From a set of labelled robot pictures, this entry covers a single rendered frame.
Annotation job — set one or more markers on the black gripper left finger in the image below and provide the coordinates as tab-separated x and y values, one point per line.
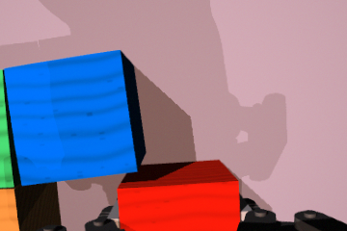
108	220

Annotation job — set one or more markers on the green cube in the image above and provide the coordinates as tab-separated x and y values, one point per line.
9	171

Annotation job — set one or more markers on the blue cube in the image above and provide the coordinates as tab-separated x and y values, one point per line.
75	118

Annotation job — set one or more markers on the orange wooden cube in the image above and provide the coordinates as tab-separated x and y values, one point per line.
28	208

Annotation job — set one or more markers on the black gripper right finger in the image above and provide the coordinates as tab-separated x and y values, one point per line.
257	219

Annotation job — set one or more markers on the red wooden cube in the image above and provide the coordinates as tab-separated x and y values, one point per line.
188	196

